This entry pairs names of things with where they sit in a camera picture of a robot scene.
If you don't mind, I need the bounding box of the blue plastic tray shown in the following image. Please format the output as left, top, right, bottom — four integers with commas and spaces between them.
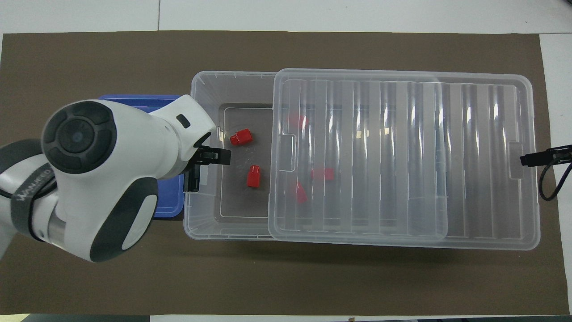
98, 94, 186, 218

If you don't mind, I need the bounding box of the clear plastic storage box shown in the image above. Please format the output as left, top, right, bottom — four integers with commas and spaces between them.
183, 71, 450, 242

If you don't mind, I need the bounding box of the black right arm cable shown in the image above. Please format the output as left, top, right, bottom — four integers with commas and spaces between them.
538, 162, 572, 201

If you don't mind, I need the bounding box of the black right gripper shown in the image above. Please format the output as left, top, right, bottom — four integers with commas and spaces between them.
521, 145, 572, 167

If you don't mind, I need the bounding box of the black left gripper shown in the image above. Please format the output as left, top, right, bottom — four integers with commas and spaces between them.
193, 142, 231, 167

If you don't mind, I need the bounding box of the clear ribbed box lid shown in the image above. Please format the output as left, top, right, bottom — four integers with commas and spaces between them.
267, 68, 541, 251

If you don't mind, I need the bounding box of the brown table mat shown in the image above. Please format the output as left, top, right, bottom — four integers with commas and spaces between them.
0, 30, 570, 316

